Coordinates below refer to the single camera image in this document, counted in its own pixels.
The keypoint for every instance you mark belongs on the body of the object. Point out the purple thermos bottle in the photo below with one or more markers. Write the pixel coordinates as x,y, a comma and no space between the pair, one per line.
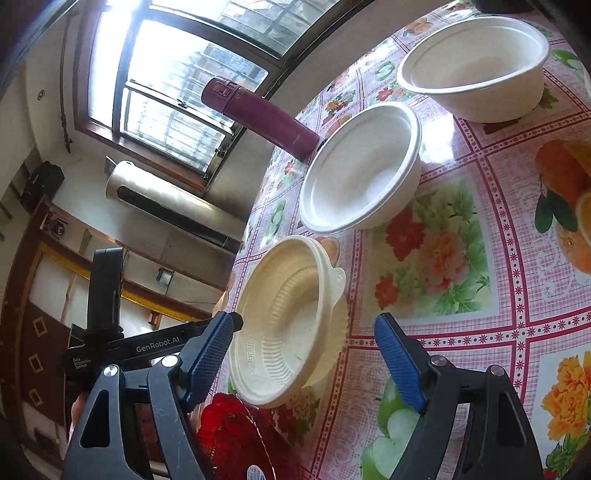
263,115

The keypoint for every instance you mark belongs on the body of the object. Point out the white tower air conditioner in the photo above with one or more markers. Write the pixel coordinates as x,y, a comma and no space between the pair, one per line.
152,189

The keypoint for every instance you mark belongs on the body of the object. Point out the cream plastic bowl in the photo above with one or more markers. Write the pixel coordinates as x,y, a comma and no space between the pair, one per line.
277,323

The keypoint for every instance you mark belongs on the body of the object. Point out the wooden framed window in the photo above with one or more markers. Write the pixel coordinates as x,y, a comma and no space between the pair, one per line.
184,69

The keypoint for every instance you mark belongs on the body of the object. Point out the wall socket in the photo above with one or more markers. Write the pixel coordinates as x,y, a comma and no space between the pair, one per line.
165,278

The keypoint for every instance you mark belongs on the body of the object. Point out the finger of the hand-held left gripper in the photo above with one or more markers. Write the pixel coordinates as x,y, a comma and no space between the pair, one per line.
238,321

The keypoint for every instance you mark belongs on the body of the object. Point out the white paper bowl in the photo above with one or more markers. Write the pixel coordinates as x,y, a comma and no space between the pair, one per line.
360,170
480,64

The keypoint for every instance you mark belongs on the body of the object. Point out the cream ribbed plate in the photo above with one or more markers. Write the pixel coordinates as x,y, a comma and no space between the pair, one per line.
339,332

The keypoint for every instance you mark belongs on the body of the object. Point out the wooden cabinet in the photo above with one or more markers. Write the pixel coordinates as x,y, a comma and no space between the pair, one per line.
46,332

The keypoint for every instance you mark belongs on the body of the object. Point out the black bag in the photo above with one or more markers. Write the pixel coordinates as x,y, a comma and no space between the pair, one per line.
44,182

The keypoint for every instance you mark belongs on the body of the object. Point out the black cylindrical container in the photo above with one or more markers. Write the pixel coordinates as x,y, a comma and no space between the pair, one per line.
501,4

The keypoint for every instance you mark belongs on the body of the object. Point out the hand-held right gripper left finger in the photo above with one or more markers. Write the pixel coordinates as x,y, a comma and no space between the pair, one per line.
207,364

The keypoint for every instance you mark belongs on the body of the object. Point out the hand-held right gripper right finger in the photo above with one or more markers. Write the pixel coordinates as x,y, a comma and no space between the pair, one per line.
399,364

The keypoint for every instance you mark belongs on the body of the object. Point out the floral fruit print tablecloth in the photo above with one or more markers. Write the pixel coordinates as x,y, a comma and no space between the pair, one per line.
461,332

